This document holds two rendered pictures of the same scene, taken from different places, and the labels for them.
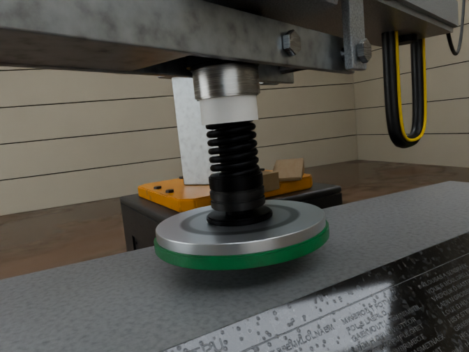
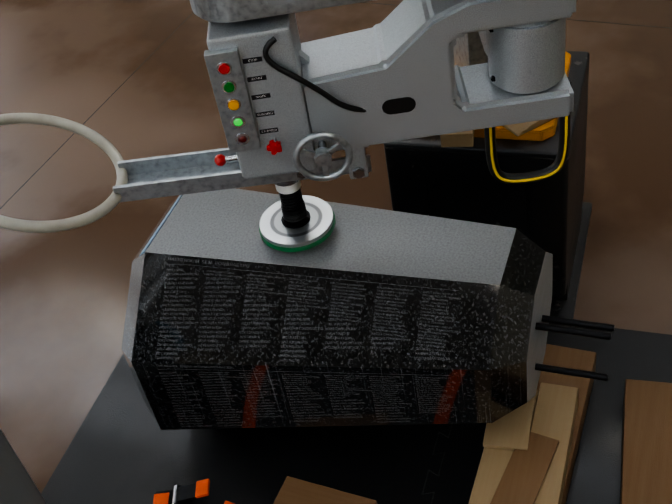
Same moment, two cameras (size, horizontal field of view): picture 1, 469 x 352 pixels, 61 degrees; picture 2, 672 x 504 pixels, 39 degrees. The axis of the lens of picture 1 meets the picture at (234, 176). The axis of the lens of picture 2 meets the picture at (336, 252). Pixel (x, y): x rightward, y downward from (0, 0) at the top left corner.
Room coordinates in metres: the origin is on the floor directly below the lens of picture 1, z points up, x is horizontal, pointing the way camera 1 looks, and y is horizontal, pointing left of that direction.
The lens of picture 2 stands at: (-0.69, -1.74, 2.60)
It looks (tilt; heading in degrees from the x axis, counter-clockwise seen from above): 42 degrees down; 53
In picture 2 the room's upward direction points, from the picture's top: 11 degrees counter-clockwise
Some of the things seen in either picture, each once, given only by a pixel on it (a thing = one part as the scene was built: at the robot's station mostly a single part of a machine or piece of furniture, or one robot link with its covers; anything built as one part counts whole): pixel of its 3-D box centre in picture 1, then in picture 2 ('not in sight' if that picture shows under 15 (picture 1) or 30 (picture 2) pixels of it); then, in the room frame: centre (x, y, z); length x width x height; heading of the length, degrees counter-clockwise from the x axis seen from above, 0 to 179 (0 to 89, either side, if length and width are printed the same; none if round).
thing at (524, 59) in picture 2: not in sight; (525, 41); (0.99, -0.44, 1.32); 0.19 x 0.19 x 0.20
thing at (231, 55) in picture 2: not in sight; (233, 101); (0.37, -0.04, 1.35); 0.08 x 0.03 x 0.28; 139
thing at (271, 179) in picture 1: (243, 181); (458, 121); (1.18, -0.03, 0.81); 0.20 x 0.10 x 0.05; 37
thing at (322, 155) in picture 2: not in sight; (322, 148); (0.51, -0.17, 1.18); 0.15 x 0.10 x 0.15; 139
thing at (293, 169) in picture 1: (287, 169); (532, 111); (1.35, -0.18, 0.80); 0.20 x 0.10 x 0.05; 167
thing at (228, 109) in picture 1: (228, 107); (287, 181); (0.50, 0.00, 1.00); 0.07 x 0.07 x 0.04
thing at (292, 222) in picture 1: (240, 222); (296, 220); (0.50, 0.00, 0.85); 0.21 x 0.21 x 0.01
